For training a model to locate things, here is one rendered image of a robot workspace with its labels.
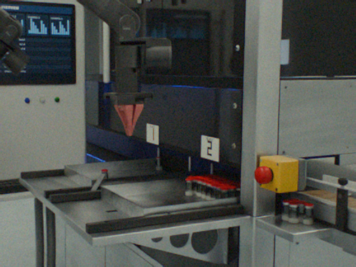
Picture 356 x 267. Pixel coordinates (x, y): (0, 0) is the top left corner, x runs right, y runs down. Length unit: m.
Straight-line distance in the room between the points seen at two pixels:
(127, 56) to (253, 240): 0.53
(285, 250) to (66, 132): 1.07
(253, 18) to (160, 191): 0.55
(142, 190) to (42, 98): 0.73
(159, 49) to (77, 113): 0.99
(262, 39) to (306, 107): 0.21
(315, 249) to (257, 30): 0.58
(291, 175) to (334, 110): 0.26
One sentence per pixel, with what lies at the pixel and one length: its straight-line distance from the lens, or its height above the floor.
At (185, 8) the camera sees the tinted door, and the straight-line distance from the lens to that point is 1.56.
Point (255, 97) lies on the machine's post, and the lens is 1.26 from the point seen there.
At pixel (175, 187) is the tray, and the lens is 1.54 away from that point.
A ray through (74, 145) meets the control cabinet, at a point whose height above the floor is 0.92.
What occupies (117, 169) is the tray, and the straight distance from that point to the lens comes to 1.82.
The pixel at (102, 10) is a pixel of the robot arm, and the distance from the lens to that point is 1.19.
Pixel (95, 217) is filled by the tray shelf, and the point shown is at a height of 0.88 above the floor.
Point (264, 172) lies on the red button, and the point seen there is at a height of 1.00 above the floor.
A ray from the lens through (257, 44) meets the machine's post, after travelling 1.26.
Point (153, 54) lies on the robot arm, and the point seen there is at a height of 1.26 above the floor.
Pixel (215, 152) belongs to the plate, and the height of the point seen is 1.01.
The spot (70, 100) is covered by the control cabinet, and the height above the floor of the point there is 1.10.
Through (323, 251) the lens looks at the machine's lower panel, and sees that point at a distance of 1.48.
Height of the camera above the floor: 1.23
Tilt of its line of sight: 7 degrees down
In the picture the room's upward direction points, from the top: straight up
